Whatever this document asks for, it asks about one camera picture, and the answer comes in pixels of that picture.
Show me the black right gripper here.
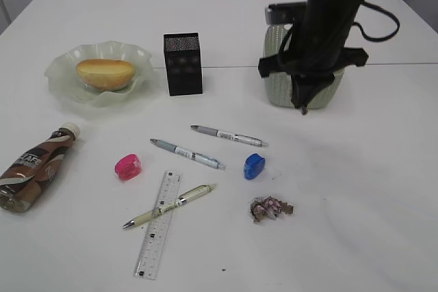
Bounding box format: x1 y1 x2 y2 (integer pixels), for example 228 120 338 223
258 16 368 111

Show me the pink paper piece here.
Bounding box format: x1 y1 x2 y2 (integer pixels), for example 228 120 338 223
250 196 294 224

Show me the sugared bread roll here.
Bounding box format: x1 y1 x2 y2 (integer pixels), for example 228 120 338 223
76 59 135 92

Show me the brown Nescafe coffee bottle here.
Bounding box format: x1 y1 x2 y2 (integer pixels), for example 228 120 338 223
1 122 80 213

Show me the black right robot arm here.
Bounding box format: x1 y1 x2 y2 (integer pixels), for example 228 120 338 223
258 0 400 114

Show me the grey-green plastic basket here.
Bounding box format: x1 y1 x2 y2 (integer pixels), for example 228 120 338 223
262 23 345 111

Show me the grey pen near basket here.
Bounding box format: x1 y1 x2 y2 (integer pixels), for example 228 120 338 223
190 125 268 147

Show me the blue pencil sharpener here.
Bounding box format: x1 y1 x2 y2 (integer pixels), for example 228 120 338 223
244 153 266 180

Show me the black square pen holder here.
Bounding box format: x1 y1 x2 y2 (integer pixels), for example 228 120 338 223
164 33 203 96

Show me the grey blue middle pen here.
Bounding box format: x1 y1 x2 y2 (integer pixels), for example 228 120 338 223
150 139 225 170

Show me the cream coloured pen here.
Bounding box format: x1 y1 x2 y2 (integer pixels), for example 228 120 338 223
123 184 216 229

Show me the pink pencil sharpener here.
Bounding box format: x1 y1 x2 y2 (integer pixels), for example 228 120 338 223
114 154 142 181

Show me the translucent green wavy plate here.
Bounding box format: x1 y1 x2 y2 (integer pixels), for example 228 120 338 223
44 41 153 107

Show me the transparent plastic ruler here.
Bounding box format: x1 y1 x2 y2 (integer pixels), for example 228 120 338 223
133 170 181 280

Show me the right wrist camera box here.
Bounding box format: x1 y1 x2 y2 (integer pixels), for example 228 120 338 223
265 1 307 25

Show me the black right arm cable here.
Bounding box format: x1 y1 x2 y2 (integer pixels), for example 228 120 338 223
349 1 401 42

